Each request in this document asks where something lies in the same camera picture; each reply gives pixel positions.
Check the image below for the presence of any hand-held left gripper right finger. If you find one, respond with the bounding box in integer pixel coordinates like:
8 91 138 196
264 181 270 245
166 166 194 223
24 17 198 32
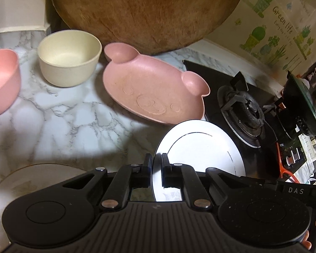
161 153 246 211

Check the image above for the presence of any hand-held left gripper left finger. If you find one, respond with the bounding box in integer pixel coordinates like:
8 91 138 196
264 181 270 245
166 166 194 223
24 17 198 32
60 153 153 212

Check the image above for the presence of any white plate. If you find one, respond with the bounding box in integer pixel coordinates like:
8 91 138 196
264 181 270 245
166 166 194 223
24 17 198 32
153 120 246 202

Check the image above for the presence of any pink bear-shaped plate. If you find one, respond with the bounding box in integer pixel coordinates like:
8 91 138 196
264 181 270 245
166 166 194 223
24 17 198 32
103 43 210 125

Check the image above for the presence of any cream bowl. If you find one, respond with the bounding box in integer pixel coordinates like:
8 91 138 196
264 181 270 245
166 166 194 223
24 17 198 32
37 30 103 87

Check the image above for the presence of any pink bowl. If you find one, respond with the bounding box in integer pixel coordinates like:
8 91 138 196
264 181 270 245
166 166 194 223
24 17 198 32
0 50 21 118

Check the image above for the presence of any red spatula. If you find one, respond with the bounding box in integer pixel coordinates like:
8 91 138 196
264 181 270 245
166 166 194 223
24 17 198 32
276 142 301 184

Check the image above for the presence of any black glass gas stove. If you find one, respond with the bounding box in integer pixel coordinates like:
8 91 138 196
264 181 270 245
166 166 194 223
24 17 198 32
183 60 289 182

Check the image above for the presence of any black and green pan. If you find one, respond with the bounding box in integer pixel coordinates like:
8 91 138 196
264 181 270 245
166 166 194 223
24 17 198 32
275 70 316 143

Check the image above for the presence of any stove burner with grate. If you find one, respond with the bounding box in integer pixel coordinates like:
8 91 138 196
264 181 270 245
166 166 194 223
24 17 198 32
217 72 269 148

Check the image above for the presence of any beige plate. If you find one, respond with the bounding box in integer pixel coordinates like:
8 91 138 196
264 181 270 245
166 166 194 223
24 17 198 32
0 163 95 209

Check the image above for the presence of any round wooden cutting board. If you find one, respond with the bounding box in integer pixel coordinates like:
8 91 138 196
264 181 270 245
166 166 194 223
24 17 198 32
50 0 247 56

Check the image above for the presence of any green plant wall sticker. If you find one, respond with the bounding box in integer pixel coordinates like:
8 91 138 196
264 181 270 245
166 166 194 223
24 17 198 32
236 0 316 66

